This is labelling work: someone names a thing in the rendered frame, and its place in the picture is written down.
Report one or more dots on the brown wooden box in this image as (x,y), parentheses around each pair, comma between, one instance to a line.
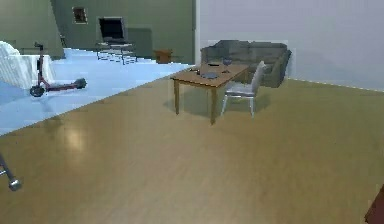
(163,55)

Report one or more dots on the dark bowl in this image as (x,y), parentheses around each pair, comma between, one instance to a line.
(227,62)

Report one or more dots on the dark flat plate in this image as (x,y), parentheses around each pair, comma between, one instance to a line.
(209,75)

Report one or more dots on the grey metal leg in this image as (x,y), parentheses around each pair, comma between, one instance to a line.
(9,176)

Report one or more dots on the black television set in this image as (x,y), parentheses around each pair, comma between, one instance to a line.
(112,29)

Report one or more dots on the white armchair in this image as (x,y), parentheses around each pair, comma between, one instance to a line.
(18,68)

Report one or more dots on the grey sofa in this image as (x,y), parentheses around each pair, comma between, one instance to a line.
(253,55)

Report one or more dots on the white chair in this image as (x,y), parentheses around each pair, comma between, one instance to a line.
(245,89)

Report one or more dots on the red kick scooter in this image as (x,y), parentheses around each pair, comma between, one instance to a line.
(50,85)

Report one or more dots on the brown wooden table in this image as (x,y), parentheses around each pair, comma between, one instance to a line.
(216,77)

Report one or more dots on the dark red furniture corner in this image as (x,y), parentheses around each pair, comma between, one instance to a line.
(377,208)

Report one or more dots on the small framed painting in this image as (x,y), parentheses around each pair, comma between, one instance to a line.
(80,15)

